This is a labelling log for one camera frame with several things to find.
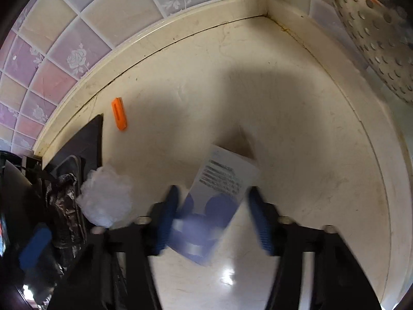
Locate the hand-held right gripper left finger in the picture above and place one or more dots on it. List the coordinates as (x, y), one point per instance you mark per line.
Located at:
(164, 219)

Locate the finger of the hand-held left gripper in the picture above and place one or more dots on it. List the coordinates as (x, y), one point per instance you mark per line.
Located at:
(35, 245)

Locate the white perforated skimmer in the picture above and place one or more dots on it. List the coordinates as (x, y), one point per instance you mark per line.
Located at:
(371, 38)

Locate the aluminium foil burner liner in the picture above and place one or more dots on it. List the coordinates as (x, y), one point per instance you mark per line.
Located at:
(64, 200)

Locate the blue and white packet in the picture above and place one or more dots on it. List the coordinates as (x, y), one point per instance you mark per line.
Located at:
(222, 180)

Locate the clear crumpled plastic bag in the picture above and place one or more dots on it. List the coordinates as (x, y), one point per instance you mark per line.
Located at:
(106, 197)

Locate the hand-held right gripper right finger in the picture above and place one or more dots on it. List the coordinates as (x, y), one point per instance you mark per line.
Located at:
(261, 222)

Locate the black gas stove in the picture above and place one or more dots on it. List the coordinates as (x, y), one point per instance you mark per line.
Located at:
(87, 142)

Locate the orange plastic clip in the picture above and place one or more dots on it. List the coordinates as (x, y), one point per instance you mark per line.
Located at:
(120, 114)

